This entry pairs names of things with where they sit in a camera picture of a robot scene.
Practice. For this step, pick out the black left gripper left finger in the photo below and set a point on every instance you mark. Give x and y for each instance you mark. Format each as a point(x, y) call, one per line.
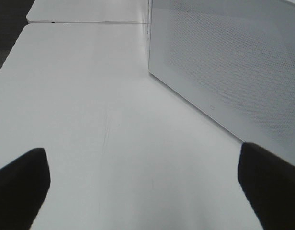
point(24, 184)

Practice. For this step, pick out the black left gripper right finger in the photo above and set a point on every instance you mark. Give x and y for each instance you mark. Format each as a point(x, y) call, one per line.
point(268, 183)

